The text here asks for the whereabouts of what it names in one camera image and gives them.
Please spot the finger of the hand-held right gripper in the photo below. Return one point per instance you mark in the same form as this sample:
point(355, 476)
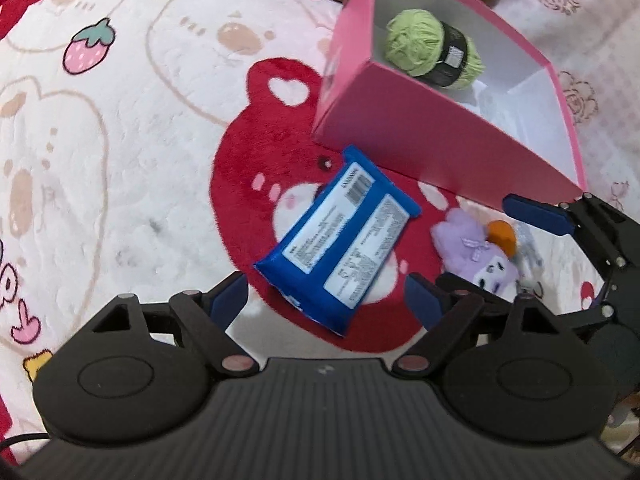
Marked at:
point(540, 212)
point(475, 285)

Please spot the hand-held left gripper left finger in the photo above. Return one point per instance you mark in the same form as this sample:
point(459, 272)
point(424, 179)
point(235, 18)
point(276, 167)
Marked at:
point(227, 300)

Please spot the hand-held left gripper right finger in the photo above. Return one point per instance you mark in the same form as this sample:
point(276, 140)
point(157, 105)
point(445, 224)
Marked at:
point(422, 300)

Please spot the purple plush toy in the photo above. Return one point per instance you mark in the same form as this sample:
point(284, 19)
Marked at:
point(465, 245)

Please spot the orange makeup sponge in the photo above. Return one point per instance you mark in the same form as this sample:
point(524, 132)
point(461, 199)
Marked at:
point(500, 235)

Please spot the blue packet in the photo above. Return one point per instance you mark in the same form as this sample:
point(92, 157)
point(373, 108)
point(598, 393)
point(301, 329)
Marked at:
point(340, 240)

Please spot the pink cardboard box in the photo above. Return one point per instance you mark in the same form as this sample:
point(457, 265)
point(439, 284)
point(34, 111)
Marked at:
point(425, 130)

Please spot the green yarn ball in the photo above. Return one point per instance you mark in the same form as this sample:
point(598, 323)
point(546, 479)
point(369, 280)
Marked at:
point(410, 40)

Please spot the bear printed blanket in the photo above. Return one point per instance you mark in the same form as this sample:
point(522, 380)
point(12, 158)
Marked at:
point(125, 135)

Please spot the pink checkered pillow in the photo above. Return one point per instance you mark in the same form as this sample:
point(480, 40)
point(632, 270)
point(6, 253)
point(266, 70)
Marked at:
point(590, 20)

